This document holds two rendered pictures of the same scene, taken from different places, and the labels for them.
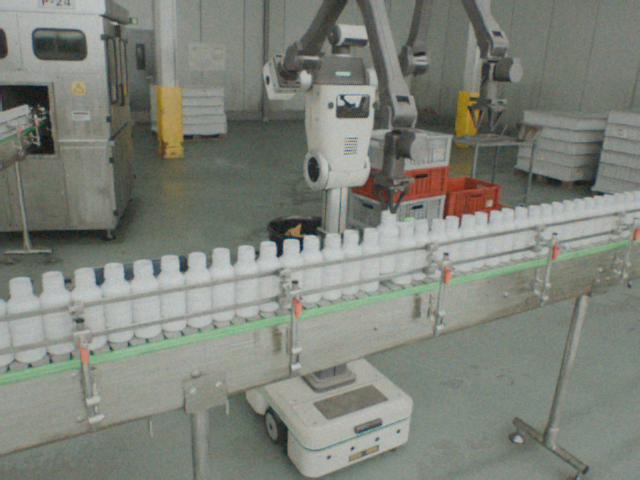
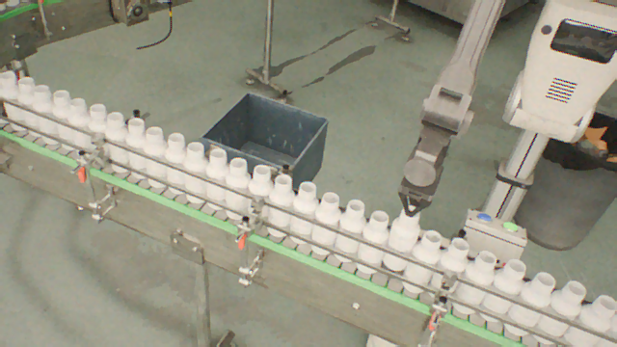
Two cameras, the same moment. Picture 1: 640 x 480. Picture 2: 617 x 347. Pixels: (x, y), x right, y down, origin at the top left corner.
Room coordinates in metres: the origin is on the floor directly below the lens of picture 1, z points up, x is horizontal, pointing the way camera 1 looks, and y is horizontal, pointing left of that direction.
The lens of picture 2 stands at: (0.69, -0.63, 1.95)
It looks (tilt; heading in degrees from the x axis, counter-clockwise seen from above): 41 degrees down; 50
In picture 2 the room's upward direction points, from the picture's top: 8 degrees clockwise
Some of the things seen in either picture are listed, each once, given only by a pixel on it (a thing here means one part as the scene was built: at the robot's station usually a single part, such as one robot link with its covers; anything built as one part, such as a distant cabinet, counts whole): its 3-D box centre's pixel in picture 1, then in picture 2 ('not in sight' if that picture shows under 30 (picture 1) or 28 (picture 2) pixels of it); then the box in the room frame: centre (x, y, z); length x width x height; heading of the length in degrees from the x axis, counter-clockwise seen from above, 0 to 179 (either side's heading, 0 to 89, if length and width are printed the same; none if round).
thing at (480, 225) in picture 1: (477, 239); (558, 311); (1.55, -0.48, 1.08); 0.06 x 0.06 x 0.17
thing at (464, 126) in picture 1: (467, 119); not in sight; (11.16, -2.91, 0.55); 0.40 x 0.40 x 1.10; 31
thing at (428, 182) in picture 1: (400, 178); not in sight; (3.87, -0.57, 0.78); 0.61 x 0.41 x 0.22; 128
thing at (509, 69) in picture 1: (503, 61); not in sight; (1.70, -0.53, 1.60); 0.12 x 0.09 x 0.12; 31
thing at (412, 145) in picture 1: (407, 133); (434, 142); (1.33, -0.21, 1.42); 0.12 x 0.09 x 0.12; 30
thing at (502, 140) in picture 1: (487, 169); not in sight; (5.98, -1.86, 0.49); 1.05 x 0.55 x 0.99; 121
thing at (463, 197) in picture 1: (457, 197); not in sight; (4.32, -1.12, 0.55); 0.61 x 0.41 x 0.22; 124
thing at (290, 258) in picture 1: (290, 273); (281, 205); (1.21, 0.06, 1.08); 0.06 x 0.06 x 0.17
